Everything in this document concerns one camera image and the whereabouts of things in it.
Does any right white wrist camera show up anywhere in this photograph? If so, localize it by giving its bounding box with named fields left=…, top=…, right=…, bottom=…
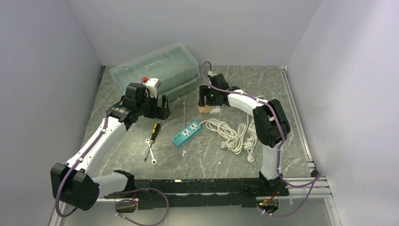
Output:
left=207, top=72, right=216, bottom=78

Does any silver combination wrench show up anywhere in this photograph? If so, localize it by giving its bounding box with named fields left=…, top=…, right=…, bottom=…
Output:
left=144, top=139, right=157, bottom=165

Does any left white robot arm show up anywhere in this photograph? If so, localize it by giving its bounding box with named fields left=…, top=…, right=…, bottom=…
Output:
left=50, top=78, right=170, bottom=217

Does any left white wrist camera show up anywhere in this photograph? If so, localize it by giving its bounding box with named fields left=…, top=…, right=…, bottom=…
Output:
left=141, top=77, right=161, bottom=97

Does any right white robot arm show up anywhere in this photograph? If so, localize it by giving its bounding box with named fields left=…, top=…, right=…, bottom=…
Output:
left=198, top=71, right=291, bottom=180

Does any clear plastic storage box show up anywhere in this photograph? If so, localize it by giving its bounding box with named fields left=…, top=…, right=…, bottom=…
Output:
left=110, top=43, right=200, bottom=101

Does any teal power strip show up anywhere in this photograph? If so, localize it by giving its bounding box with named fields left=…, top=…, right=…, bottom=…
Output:
left=171, top=121, right=201, bottom=147

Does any yellow black screwdriver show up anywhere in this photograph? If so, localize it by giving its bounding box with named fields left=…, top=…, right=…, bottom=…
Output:
left=149, top=123, right=160, bottom=144

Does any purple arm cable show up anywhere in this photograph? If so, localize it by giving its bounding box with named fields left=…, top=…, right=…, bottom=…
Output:
left=55, top=107, right=170, bottom=226
left=200, top=61, right=323, bottom=218

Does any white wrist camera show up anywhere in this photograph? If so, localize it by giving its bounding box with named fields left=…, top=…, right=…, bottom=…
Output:
left=207, top=72, right=216, bottom=78
left=141, top=77, right=161, bottom=97

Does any aluminium frame rail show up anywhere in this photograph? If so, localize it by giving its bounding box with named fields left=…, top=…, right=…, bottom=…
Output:
left=50, top=72, right=323, bottom=217

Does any white power cable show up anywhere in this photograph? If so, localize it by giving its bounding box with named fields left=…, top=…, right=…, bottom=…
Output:
left=199, top=118, right=239, bottom=150

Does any white power strip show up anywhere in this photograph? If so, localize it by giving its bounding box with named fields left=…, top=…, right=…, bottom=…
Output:
left=248, top=120, right=255, bottom=132

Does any white coiled purple strip cable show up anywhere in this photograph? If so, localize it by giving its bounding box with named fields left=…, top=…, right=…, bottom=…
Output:
left=242, top=132, right=258, bottom=163

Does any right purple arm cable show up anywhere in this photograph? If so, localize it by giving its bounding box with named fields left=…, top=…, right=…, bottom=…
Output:
left=200, top=61, right=323, bottom=218

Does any white plug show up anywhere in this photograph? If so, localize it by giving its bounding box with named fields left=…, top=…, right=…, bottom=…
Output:
left=209, top=106, right=221, bottom=113

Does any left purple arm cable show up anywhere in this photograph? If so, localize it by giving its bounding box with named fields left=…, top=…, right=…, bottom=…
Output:
left=55, top=107, right=170, bottom=226

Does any beige cube plug adapter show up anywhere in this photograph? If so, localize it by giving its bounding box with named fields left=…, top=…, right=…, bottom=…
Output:
left=198, top=105, right=212, bottom=113

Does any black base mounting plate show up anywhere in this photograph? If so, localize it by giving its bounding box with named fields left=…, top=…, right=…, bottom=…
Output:
left=107, top=177, right=289, bottom=210

